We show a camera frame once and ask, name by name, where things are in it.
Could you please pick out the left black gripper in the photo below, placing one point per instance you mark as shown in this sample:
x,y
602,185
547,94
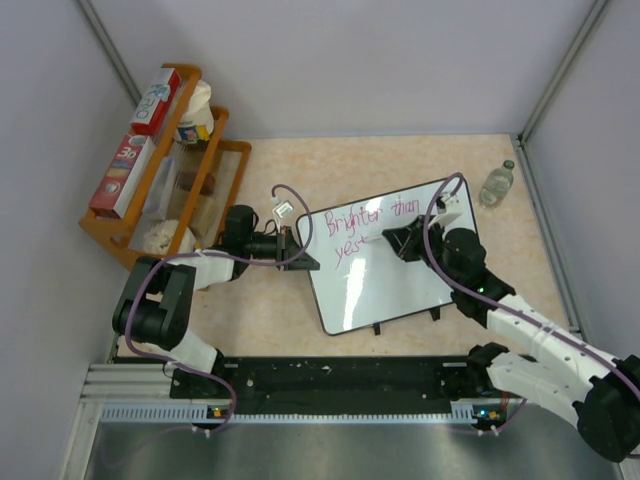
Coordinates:
x,y
293,247

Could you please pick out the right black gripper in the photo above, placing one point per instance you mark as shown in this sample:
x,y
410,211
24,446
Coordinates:
x,y
406,240

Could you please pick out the white whiteboard black frame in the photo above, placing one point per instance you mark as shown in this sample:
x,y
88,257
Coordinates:
x,y
361,284

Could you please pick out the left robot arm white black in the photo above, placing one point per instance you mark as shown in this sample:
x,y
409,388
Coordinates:
x,y
155,305

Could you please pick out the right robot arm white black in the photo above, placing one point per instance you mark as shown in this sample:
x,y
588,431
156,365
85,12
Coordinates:
x,y
595,392

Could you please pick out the orange wooden shelf rack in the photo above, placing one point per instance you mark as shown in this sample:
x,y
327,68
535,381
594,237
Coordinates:
x,y
225,160

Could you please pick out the white crumpled bag lower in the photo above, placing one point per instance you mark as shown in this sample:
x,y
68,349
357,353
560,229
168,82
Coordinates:
x,y
158,238

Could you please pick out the clear plastic box on shelf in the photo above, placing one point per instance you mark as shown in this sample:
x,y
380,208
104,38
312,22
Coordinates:
x,y
158,198

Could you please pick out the red 3D toothpaste box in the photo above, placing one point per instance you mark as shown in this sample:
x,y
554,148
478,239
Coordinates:
x,y
115,191

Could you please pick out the red white toothpaste box upper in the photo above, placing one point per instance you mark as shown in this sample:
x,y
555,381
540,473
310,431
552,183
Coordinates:
x,y
154,104

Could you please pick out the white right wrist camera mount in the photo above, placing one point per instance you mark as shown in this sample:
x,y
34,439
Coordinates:
x,y
448,209

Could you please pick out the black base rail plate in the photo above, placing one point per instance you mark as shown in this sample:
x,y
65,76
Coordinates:
x,y
352,385

